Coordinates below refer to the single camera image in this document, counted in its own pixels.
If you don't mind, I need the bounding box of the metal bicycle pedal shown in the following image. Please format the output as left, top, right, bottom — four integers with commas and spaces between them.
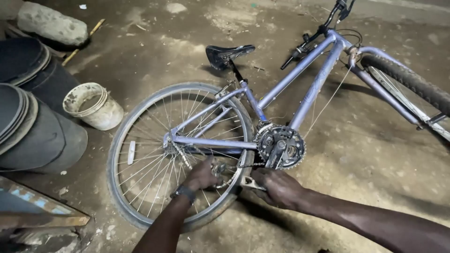
240, 175, 266, 192

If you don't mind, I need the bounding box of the black bicycle saddle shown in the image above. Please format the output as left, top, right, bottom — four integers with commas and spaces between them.
205, 44, 256, 71

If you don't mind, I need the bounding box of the rear bicycle wheel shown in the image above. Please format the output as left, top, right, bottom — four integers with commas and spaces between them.
106, 82, 256, 233

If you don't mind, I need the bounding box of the black bicycle handlebar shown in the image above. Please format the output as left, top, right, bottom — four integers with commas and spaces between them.
280, 0, 356, 70

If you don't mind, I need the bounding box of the front bicycle wheel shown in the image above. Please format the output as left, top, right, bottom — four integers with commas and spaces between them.
360, 54, 450, 143

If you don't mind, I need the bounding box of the black chainring crankset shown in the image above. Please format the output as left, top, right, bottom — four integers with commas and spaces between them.
254, 120, 306, 171

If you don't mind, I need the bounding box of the person's left hand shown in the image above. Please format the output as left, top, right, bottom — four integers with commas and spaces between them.
182, 156, 220, 193

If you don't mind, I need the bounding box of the black wristwatch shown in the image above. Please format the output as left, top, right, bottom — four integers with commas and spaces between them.
170, 185, 197, 205

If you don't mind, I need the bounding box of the dirty white plastic bucket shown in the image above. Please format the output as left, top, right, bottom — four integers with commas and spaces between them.
63, 82, 124, 131

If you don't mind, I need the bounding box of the grey stone block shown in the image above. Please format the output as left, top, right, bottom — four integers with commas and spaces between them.
16, 1, 89, 46

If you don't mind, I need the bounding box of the large stack of black basins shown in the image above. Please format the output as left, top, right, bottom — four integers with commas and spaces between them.
0, 83, 89, 175

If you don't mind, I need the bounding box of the derailleur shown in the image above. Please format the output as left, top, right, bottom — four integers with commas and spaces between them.
210, 160, 230, 187

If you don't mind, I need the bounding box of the person's right hand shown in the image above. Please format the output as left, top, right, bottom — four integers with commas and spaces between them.
250, 168, 307, 211

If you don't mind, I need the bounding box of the bicycle chain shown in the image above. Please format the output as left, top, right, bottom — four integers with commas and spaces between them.
172, 141, 266, 190

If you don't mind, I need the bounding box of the bicycle wheel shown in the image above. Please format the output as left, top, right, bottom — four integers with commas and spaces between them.
106, 82, 256, 233
360, 54, 450, 143

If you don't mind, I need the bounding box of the loose bicycle cable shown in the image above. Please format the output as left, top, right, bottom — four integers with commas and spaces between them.
303, 65, 353, 140

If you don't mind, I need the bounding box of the lilac bicycle frame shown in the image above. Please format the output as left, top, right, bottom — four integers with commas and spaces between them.
162, 30, 431, 151

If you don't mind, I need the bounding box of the small stack of black basins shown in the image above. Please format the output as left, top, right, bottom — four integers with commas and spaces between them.
0, 37, 81, 117

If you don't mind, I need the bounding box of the blue painted wooden plank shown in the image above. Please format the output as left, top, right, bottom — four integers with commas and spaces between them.
0, 175, 91, 230

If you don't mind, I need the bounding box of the wooden stick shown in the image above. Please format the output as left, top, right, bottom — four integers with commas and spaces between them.
61, 18, 106, 67

